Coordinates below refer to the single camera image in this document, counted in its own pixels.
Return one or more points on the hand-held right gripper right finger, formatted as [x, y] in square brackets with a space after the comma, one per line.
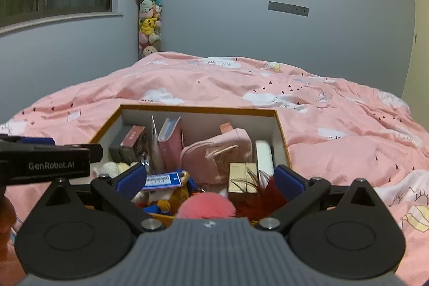
[288, 183]

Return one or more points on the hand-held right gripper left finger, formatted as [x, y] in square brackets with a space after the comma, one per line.
[130, 178]

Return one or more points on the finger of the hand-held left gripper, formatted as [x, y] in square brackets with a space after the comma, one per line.
[96, 153]
[37, 141]

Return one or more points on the dark grey box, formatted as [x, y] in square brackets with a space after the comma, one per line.
[115, 145]

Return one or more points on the red feather toy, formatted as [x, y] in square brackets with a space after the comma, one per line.
[268, 202]

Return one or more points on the blue white labelled packet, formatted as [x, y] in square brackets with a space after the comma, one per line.
[161, 180]

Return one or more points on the small red-brown box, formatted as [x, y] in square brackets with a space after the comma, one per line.
[132, 142]

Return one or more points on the white cylindrical bottle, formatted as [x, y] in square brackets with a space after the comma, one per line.
[264, 155]

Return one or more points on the white lotion tube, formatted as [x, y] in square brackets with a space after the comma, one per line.
[157, 145]

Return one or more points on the gold box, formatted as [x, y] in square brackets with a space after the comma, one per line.
[239, 182]

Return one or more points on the pink notebook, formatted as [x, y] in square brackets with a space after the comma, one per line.
[171, 148]

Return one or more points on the pink green fluffy pompom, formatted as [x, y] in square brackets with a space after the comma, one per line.
[204, 205]

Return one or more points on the pink pouch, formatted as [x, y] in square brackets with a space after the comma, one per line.
[207, 158]

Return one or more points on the orange cardboard box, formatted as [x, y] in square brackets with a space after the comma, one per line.
[201, 118]

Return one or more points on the pink printed blanket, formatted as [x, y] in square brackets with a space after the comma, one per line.
[335, 125]

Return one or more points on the clear tube of plush toys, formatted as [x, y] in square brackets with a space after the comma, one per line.
[149, 24]

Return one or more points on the cream door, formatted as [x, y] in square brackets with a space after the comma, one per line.
[419, 38]

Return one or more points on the grey wall socket strip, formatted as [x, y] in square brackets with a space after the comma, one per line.
[288, 8]

